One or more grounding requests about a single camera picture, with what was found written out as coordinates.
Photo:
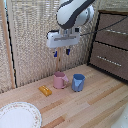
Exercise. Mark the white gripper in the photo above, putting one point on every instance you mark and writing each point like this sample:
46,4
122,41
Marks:
63,39

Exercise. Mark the white black Franka robot arm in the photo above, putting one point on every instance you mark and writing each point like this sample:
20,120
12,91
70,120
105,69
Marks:
71,13

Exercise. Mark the dark wooden drawer cabinet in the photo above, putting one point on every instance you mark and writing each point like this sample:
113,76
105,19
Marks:
94,30

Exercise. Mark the brown drawer front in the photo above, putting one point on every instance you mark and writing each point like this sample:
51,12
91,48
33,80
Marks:
110,68
115,25

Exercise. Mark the thin wooden stick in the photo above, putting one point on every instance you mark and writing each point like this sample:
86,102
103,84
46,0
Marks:
59,63

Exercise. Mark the pink mug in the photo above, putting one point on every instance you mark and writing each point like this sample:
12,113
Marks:
59,81

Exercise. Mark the woven bamboo screen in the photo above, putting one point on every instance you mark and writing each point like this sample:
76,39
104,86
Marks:
31,40

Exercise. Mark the blue mug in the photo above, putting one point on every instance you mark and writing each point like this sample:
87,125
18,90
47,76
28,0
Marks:
77,83

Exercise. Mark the yellow block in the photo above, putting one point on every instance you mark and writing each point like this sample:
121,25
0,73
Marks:
45,90

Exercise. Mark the white patterned plate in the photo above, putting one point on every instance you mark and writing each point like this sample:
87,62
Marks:
18,116

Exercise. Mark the grey rounded object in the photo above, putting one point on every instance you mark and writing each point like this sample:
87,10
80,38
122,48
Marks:
121,118

